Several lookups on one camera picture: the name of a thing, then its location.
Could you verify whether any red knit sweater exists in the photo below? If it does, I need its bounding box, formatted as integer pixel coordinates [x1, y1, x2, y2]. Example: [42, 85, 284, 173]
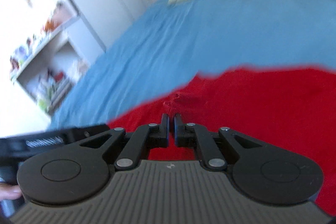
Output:
[108, 67, 335, 215]

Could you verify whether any left hand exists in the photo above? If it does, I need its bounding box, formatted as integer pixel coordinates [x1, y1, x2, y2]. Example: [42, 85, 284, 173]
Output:
[0, 182, 22, 201]

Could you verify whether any white shelf desk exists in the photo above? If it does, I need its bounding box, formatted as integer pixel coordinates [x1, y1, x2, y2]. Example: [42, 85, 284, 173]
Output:
[10, 1, 89, 117]

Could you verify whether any blue bed sheet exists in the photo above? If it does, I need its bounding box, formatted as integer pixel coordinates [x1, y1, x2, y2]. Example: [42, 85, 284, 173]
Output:
[50, 0, 335, 130]

